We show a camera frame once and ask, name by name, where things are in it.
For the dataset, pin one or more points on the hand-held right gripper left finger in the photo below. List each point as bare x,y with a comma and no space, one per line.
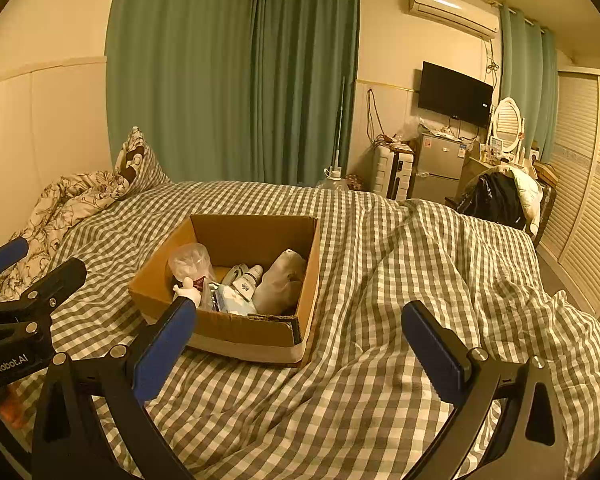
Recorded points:
165,350

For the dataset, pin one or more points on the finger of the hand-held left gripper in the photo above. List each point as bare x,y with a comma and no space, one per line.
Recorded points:
5,257
55,282

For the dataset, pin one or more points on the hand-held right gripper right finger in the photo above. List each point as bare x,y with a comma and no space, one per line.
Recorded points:
430,350

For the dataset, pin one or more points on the white plush toy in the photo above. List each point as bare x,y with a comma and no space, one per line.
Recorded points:
187,291

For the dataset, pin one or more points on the cardboard box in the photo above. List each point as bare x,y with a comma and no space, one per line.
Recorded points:
240,340

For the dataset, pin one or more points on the blue tissue packet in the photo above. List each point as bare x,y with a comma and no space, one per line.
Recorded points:
235,302

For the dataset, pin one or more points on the clear plastic bag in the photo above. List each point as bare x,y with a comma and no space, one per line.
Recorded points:
190,260
408,131

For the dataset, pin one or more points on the small white tube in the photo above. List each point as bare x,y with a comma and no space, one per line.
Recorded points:
232,274

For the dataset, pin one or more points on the small white bottle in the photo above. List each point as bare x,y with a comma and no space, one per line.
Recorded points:
247,280

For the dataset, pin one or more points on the white sock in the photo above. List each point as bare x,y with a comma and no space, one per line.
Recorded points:
275,285

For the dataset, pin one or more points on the floral duvet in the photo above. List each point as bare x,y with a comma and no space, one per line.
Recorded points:
70,195

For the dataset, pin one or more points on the green checkered blanket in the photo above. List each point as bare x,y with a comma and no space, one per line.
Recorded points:
380,260

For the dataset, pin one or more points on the white suitcase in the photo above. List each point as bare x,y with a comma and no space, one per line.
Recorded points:
390,172

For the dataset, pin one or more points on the cream dressing table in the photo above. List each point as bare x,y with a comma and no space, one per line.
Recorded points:
472,172

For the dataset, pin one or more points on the cream jacket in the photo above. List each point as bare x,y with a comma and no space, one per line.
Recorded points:
527,195

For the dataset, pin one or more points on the small grey fridge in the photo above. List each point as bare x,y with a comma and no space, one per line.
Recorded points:
440,165

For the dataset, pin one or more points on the wooden chair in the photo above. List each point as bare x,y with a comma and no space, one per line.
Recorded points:
547,200

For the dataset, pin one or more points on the clear water jug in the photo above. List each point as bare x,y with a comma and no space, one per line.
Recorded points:
333,181

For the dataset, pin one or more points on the white louvred wardrobe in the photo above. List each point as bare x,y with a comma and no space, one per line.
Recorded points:
585,185

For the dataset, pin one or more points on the oval white mirror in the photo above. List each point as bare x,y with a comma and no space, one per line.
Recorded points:
507,122

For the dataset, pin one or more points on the green curtain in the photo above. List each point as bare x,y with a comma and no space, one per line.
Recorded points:
180,75
527,85
305,75

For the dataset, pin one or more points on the white pole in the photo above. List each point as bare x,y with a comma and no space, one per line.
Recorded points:
339,125

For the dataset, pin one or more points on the white air conditioner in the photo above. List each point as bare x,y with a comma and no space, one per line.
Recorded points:
452,10

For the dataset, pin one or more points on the black wall television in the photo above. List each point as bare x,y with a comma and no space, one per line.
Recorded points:
455,92

